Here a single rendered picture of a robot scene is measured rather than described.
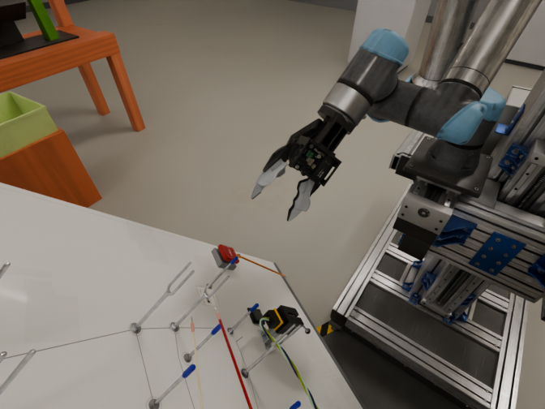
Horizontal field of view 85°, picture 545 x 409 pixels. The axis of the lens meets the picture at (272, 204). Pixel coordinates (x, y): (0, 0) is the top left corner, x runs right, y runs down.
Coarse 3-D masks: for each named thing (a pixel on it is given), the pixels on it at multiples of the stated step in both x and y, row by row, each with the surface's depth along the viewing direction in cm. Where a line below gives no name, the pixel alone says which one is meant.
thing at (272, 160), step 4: (288, 144) 55; (280, 148) 55; (284, 148) 55; (288, 148) 55; (276, 152) 55; (280, 152) 54; (284, 152) 55; (272, 156) 55; (276, 156) 55; (280, 156) 55; (284, 156) 55; (268, 160) 56; (272, 160) 55; (276, 160) 55; (284, 160) 55; (268, 164) 55; (272, 164) 55; (264, 168) 56; (268, 168) 55
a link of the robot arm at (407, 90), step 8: (400, 80) 56; (400, 88) 55; (408, 88) 54; (416, 88) 54; (392, 96) 55; (400, 96) 55; (408, 96) 54; (376, 104) 56; (384, 104) 56; (392, 104) 56; (400, 104) 55; (408, 104) 54; (368, 112) 61; (376, 112) 59; (384, 112) 58; (392, 112) 56; (400, 112) 55; (376, 120) 63; (384, 120) 62; (392, 120) 58; (400, 120) 57
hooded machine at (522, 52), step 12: (540, 12) 411; (528, 24) 425; (540, 24) 418; (528, 36) 432; (540, 36) 424; (516, 48) 447; (528, 48) 439; (540, 48) 431; (516, 60) 455; (528, 60) 446; (540, 60) 438
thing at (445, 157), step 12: (432, 144) 96; (444, 144) 90; (456, 144) 87; (432, 156) 95; (444, 156) 90; (456, 156) 88; (468, 156) 88; (444, 168) 91; (456, 168) 90; (468, 168) 90
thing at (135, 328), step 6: (192, 270) 41; (168, 288) 43; (168, 294) 43; (162, 300) 43; (156, 306) 44; (150, 312) 44; (144, 318) 44; (132, 324) 45; (138, 324) 44; (132, 330) 44; (138, 330) 45
